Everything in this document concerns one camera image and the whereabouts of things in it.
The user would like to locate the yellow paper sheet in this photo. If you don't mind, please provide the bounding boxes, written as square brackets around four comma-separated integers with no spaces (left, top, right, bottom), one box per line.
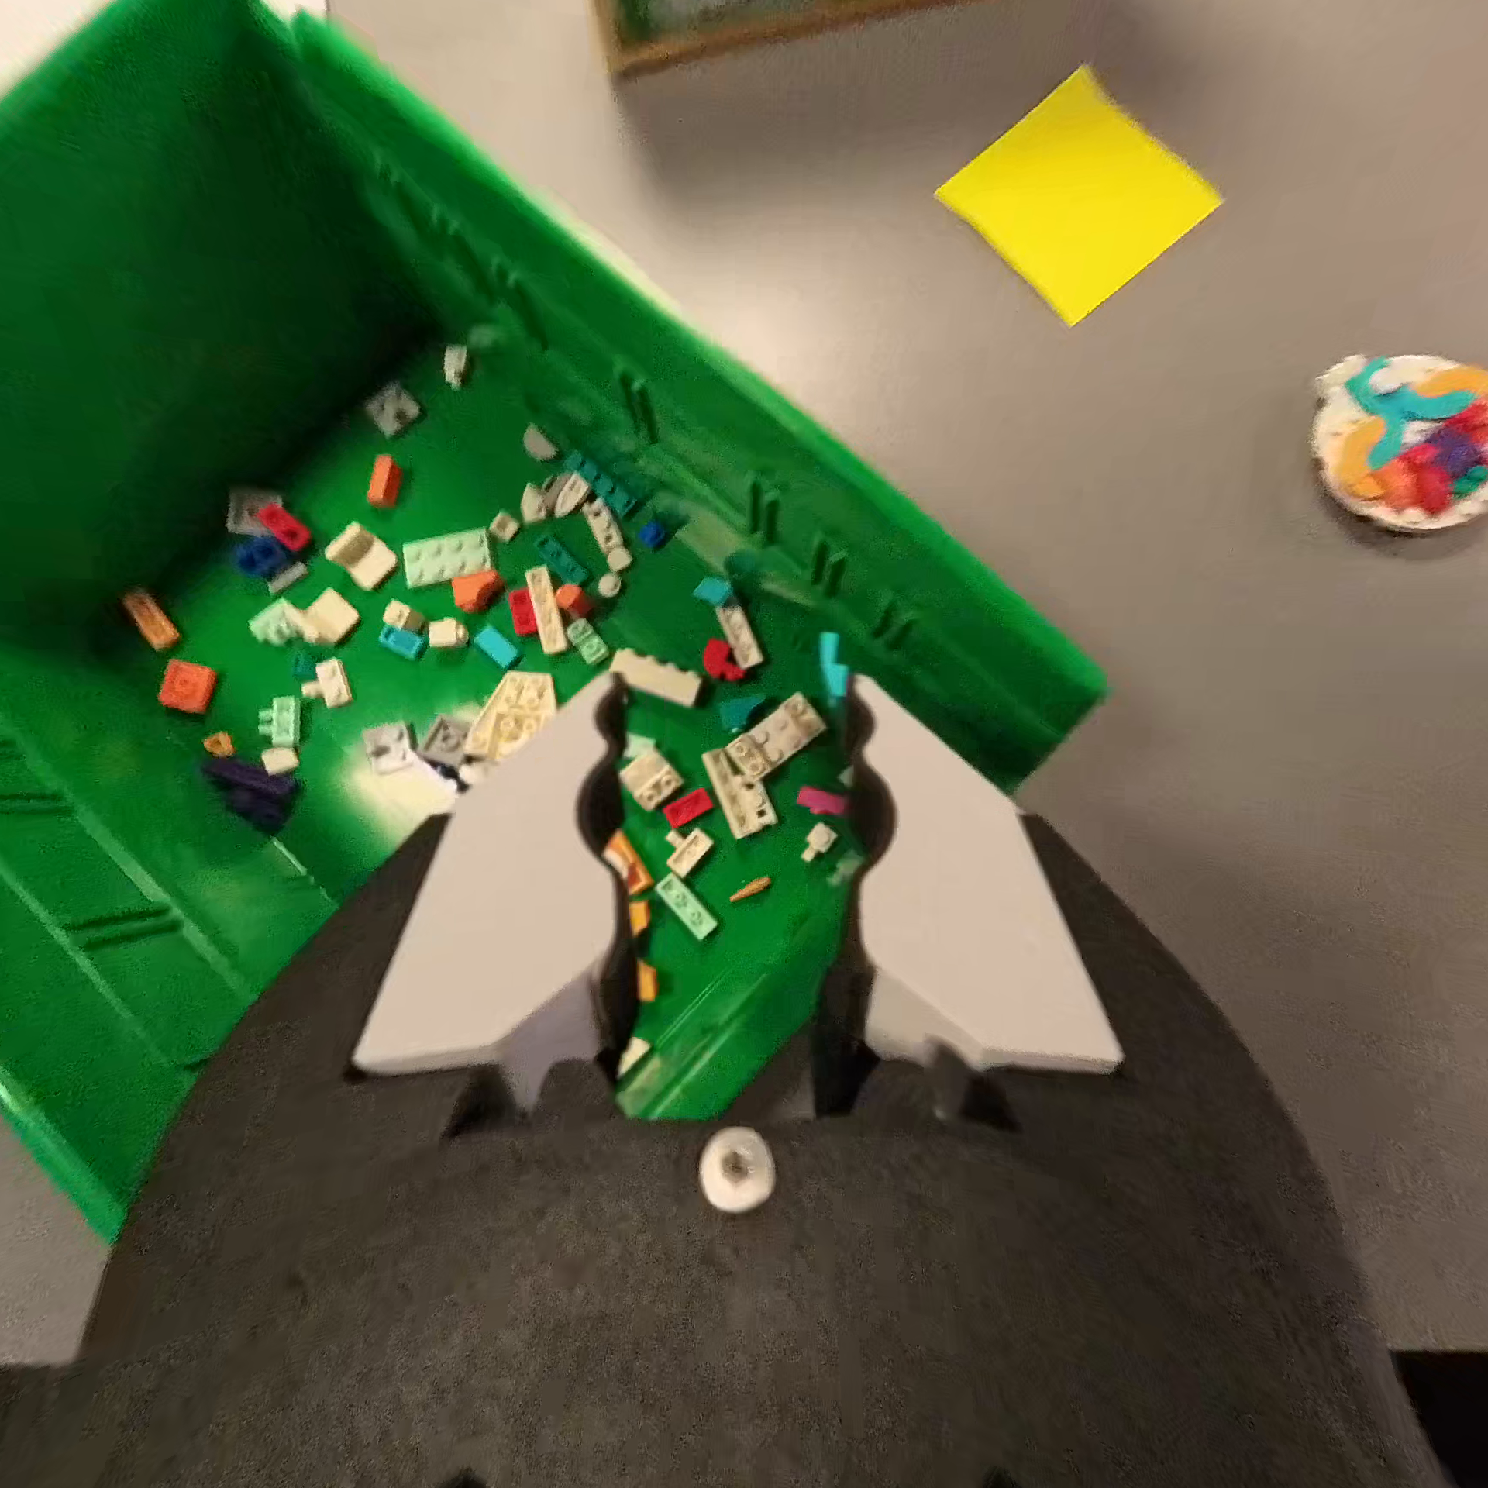
[936,63,1225,329]

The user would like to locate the green plastic bin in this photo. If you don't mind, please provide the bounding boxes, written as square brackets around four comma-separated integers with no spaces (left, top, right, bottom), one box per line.
[0,0,1111,1239]

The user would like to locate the colourful lego set box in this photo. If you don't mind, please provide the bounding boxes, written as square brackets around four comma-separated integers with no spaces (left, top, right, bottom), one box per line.
[593,0,967,76]

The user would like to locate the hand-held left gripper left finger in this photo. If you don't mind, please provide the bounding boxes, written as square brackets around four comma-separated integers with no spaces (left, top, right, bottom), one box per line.
[351,673,638,1108]

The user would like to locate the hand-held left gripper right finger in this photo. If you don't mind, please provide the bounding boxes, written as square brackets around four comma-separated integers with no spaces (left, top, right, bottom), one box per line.
[844,673,1125,1076]

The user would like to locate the pile of lego bricks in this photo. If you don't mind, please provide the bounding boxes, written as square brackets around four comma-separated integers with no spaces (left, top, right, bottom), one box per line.
[122,342,869,1076]

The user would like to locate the round white rainbow lego plate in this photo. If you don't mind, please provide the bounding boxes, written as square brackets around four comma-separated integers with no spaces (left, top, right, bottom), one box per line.
[1311,354,1488,533]

